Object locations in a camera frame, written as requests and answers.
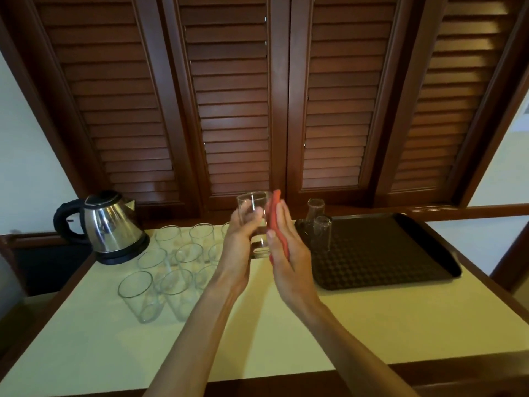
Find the person's right hand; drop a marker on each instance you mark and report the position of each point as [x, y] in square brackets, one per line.
[293, 277]

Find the person's left hand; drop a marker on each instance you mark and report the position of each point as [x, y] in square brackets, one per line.
[235, 260]

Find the red cloth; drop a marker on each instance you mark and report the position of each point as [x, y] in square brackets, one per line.
[275, 210]

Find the group of clear glasses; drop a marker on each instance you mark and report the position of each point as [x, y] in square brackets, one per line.
[173, 285]

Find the dark brown textured tray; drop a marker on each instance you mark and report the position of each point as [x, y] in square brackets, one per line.
[380, 256]

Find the person's right forearm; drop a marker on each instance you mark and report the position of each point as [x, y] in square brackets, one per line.
[355, 355]

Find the person's left forearm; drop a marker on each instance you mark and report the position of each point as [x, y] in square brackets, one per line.
[190, 351]

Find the steel electric kettle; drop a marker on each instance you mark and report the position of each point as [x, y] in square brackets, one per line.
[124, 256]
[109, 227]

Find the brown louvered wooden shutter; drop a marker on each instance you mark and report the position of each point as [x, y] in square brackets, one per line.
[233, 99]
[452, 99]
[343, 99]
[115, 99]

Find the white paper notice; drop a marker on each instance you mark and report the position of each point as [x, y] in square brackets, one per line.
[521, 119]

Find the brown wooden wall rail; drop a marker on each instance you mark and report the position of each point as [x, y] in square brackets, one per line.
[475, 211]

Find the brown wooden door frame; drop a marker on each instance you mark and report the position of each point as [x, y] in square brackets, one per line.
[512, 260]

